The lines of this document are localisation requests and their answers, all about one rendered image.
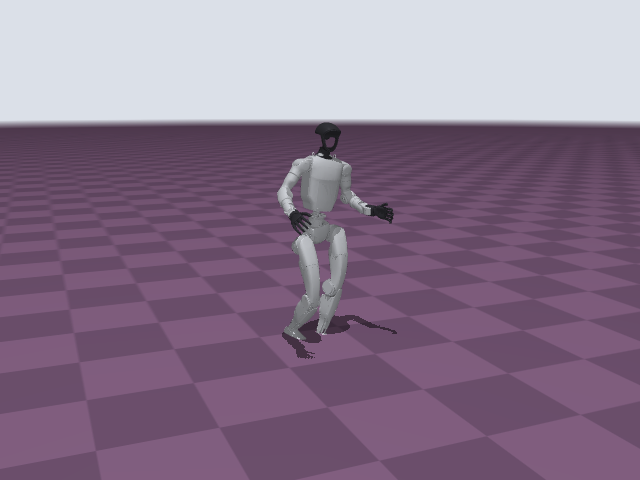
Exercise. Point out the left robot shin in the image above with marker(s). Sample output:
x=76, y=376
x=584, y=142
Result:
x=327, y=310

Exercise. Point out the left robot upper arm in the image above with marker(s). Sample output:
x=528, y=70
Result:
x=345, y=184

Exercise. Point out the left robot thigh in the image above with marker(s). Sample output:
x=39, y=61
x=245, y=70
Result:
x=338, y=259

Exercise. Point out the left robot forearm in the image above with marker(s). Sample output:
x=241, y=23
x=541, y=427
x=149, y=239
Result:
x=359, y=205

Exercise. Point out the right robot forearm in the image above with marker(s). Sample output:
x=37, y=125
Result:
x=285, y=201

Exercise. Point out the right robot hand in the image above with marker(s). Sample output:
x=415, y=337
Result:
x=296, y=217

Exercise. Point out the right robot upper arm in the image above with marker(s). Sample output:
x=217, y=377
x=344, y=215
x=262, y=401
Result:
x=299, y=166

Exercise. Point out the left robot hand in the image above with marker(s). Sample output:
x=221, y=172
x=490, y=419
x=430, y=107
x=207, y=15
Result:
x=381, y=212

